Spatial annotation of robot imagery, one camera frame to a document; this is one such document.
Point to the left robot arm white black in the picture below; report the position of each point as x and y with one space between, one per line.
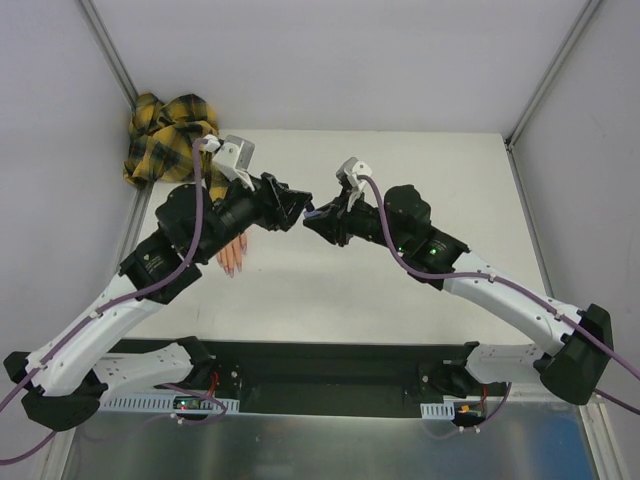
70 378

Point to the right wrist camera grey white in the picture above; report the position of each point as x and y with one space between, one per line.
349 177

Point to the aluminium corner post left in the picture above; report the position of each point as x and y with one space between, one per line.
107 47

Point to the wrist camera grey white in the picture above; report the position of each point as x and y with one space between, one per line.
233 160
349 177

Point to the mannequin hand with long nails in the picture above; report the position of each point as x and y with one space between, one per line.
230 258

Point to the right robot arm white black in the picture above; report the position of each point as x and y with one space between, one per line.
568 348

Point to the white slotted cable duct left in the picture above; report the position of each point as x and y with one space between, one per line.
170 402

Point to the purple nail polish bottle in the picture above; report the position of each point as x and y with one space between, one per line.
312 213

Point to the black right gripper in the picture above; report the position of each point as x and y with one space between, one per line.
341 218

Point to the yellow plaid shirt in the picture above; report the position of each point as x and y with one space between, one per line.
161 136

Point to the white slotted cable duct right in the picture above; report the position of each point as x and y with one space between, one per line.
438 411

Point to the white slotted cable duct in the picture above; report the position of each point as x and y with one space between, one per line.
438 411
170 402

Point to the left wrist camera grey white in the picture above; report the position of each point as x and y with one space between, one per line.
233 160

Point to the aluminium corner post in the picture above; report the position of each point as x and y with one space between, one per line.
570 42
107 47

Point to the aluminium corner post right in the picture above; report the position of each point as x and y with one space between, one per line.
570 42

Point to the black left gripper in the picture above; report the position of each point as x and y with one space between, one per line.
273 201

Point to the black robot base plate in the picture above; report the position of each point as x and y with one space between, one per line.
353 380

